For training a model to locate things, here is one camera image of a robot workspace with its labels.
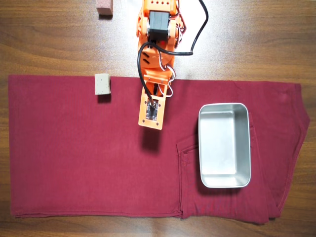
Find reddish brown sponge block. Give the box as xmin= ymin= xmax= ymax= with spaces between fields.
xmin=96 ymin=0 xmax=114 ymax=16

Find white and red servo wires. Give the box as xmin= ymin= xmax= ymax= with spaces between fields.
xmin=158 ymin=55 xmax=177 ymax=99

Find rectangular metal tray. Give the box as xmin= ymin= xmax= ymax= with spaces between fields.
xmin=197 ymin=102 xmax=252 ymax=189

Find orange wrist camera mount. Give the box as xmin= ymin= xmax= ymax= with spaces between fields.
xmin=137 ymin=85 xmax=165 ymax=131

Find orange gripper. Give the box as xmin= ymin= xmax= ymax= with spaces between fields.
xmin=142 ymin=70 xmax=174 ymax=99

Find dark red cloth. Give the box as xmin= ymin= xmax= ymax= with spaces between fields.
xmin=7 ymin=75 xmax=311 ymax=226

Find beige sponge cube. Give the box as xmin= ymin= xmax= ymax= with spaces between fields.
xmin=94 ymin=73 xmax=112 ymax=96

